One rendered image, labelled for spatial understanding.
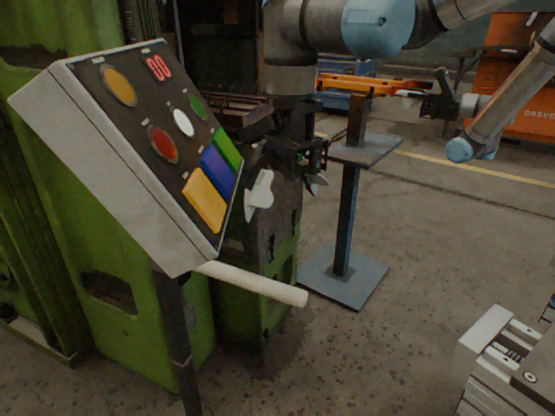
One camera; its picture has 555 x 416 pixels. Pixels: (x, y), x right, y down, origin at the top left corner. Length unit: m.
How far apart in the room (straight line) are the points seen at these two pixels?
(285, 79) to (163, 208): 0.23
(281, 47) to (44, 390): 1.52
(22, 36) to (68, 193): 0.45
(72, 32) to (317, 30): 0.59
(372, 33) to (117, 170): 0.32
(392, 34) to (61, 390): 1.58
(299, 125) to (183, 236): 0.22
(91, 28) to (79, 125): 0.44
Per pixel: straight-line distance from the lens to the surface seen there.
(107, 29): 0.87
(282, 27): 0.48
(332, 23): 0.44
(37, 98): 0.45
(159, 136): 0.48
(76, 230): 1.34
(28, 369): 1.82
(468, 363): 0.69
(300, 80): 0.50
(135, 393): 1.56
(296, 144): 0.51
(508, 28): 4.33
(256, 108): 1.09
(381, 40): 0.41
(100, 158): 0.44
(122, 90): 0.48
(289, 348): 1.58
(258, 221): 1.10
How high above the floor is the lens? 1.24
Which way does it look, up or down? 30 degrees down
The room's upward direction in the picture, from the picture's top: straight up
